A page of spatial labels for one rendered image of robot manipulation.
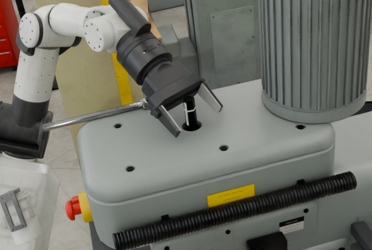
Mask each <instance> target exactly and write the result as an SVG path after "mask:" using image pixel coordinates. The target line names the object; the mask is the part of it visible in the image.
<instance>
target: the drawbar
mask: <svg viewBox="0 0 372 250"><path fill-rule="evenodd" d="M184 103H186V105H187V111H190V110H193V109H194V108H195V99H194V97H192V96H186V97H184V99H183V104H184ZM184 109H185V108H184ZM184 112H185V111H184ZM187 114H188V122H189V125H187V121H186V116H185V121H186V125H187V131H190V132H191V131H196V130H198V124H197V114H196V109H195V110H194V111H191V112H187Z"/></svg>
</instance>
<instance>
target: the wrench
mask: <svg viewBox="0 0 372 250"><path fill-rule="evenodd" d="M148 101H149V99H148V98H147V97H145V98H141V99H140V101H139V102H135V103H130V104H127V105H123V106H118V107H114V108H109V109H106V110H102V111H97V112H93V113H88V114H84V115H80V116H76V117H72V118H67V119H63V120H60V121H55V122H51V123H46V124H43V131H49V130H52V129H57V128H61V127H66V126H70V125H73V124H78V123H83V122H87V121H91V120H94V119H99V118H103V117H107V116H112V115H115V114H119V113H124V112H128V111H133V110H137V109H140V108H143V109H144V110H148V107H147V104H148V103H147V102H148Z"/></svg>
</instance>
